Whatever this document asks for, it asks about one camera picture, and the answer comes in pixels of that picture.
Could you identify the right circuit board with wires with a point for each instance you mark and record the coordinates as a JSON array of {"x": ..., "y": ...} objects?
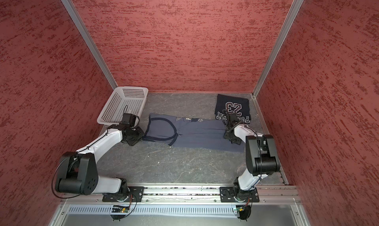
[{"x": 243, "y": 212}]

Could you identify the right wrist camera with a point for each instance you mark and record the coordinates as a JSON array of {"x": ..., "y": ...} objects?
[{"x": 232, "y": 121}]

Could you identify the white plastic laundry basket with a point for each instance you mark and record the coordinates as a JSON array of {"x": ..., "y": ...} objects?
[{"x": 124, "y": 99}]

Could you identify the slotted white cable duct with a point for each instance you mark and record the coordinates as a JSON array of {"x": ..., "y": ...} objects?
[{"x": 164, "y": 210}]

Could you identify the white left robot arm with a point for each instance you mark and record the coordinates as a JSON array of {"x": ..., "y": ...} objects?
[{"x": 77, "y": 172}]

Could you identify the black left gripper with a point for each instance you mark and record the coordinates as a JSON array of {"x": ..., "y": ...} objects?
[{"x": 141, "y": 133}]

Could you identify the circuit board with wires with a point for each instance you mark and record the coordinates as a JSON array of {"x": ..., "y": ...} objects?
[
  {"x": 243, "y": 212},
  {"x": 119, "y": 212}
]

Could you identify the aluminium corner post left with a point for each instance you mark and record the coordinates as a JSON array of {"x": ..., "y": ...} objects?
[{"x": 78, "y": 22}]

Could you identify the aluminium corner post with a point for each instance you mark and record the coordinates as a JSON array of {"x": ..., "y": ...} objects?
[
  {"x": 286, "y": 26},
  {"x": 78, "y": 22}
]

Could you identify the grey-blue tank top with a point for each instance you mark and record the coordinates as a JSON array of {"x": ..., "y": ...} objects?
[{"x": 183, "y": 132}]

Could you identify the left circuit board with wires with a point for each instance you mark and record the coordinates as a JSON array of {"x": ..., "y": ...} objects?
[{"x": 119, "y": 212}]

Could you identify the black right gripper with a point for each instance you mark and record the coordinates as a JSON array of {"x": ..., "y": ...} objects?
[{"x": 238, "y": 140}]

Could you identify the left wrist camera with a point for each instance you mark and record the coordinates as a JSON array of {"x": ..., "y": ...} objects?
[{"x": 130, "y": 120}]

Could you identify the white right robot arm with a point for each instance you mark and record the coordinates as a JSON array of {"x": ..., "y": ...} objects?
[{"x": 261, "y": 160}]

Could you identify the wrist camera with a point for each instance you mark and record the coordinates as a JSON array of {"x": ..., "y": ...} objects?
[
  {"x": 130, "y": 120},
  {"x": 232, "y": 121}
]

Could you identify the aluminium corner post right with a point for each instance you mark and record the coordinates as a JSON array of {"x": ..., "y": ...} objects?
[{"x": 286, "y": 26}]

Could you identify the aluminium front rail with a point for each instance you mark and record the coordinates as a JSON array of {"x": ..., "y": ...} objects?
[{"x": 210, "y": 194}]

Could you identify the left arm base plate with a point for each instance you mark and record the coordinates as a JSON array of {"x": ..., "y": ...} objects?
[{"x": 133, "y": 194}]

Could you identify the navy tank top red trim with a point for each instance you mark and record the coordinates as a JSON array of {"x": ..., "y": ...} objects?
[{"x": 233, "y": 105}]

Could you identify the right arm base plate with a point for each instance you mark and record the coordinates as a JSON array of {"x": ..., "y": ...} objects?
[{"x": 234, "y": 194}]

